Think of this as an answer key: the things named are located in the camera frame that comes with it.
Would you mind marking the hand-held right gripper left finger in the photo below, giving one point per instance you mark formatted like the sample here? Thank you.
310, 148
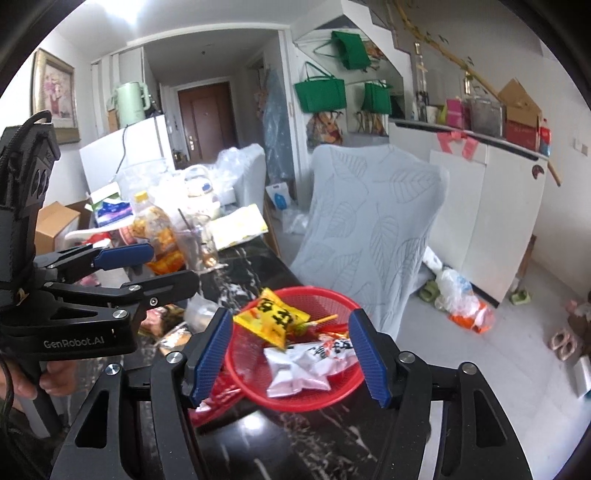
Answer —
212, 355

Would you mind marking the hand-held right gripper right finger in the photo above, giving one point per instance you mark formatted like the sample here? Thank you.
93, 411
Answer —
367, 360

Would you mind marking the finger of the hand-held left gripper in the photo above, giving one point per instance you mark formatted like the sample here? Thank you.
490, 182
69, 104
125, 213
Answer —
178, 284
124, 256

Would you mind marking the red plastic basket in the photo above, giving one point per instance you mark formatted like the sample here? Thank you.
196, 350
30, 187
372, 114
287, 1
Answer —
251, 369

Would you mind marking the dark red snack packet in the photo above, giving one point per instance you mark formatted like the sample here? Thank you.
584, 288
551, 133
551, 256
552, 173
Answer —
217, 398

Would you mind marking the lollipop stick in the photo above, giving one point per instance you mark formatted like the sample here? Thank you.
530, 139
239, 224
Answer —
323, 319

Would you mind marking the yellow snack packet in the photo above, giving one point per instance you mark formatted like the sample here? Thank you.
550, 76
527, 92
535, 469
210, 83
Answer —
268, 318

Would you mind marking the white snack packet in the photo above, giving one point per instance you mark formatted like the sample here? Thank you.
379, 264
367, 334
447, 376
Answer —
300, 369

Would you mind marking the person's left hand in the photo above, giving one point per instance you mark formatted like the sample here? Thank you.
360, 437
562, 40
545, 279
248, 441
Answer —
60, 378

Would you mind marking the clear plastic packet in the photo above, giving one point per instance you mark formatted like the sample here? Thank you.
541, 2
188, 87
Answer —
201, 314

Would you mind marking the clear glass cup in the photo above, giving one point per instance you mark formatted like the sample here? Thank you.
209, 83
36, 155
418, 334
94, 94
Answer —
196, 249

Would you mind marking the orange drink bottle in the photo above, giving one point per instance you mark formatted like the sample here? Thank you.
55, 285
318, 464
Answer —
154, 230

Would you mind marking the white tray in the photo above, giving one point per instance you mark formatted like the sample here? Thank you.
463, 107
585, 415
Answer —
92, 230

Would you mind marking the brown cardboard box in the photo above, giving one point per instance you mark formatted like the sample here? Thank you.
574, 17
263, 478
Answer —
55, 221

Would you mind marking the blue tissue pack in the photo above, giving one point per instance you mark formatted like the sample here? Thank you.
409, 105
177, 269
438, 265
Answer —
113, 211

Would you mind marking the orange wrapped snack packet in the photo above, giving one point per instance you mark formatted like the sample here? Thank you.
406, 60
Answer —
164, 330

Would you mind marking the green white carton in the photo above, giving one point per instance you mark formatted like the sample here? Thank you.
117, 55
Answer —
104, 194

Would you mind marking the clear plastic container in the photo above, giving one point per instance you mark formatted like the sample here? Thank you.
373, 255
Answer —
138, 175

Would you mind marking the yellow white paper sheet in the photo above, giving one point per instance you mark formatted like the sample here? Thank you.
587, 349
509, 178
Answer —
240, 226

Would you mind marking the green slipper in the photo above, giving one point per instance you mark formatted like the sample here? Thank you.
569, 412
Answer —
521, 297
429, 290

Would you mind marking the orange white plastic bag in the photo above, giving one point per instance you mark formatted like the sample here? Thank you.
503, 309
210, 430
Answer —
466, 304

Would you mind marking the white refrigerator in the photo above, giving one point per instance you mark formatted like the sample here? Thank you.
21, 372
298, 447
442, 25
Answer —
138, 143

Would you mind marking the clear plastic bags heap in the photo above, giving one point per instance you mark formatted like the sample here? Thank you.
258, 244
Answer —
242, 170

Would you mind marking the white blue paper bag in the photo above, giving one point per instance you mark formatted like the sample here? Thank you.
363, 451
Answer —
279, 196

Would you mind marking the grey leaf-pattern covered chair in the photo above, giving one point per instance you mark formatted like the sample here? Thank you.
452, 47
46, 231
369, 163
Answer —
369, 221

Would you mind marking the pale green kettle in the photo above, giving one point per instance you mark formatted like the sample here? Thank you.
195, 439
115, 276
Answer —
129, 104

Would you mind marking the brown door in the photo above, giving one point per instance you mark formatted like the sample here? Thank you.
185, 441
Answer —
205, 120

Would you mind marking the rolled bubble wrap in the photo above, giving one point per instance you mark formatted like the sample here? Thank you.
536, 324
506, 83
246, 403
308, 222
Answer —
277, 124

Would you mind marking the pink slippers pair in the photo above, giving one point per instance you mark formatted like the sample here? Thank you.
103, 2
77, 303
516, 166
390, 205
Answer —
563, 344

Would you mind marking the white cabinet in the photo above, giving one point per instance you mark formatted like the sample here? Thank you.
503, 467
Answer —
485, 194

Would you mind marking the colourful hanging bag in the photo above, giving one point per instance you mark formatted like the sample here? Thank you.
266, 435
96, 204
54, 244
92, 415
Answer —
325, 129

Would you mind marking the pink ribbon bow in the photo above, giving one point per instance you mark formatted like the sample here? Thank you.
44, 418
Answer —
457, 143

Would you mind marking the green tote bag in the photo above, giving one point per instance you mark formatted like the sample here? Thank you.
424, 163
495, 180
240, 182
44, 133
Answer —
321, 94
351, 48
376, 97

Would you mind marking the pink gift box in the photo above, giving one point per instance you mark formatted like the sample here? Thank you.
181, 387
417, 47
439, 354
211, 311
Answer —
457, 113

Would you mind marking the open cardboard box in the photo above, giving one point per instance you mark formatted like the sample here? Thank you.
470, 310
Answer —
519, 104

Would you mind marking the bamboo pole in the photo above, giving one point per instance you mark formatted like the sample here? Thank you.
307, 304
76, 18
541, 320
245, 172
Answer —
471, 67

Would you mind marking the framed wall picture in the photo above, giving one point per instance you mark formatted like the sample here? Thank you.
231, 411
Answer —
55, 92

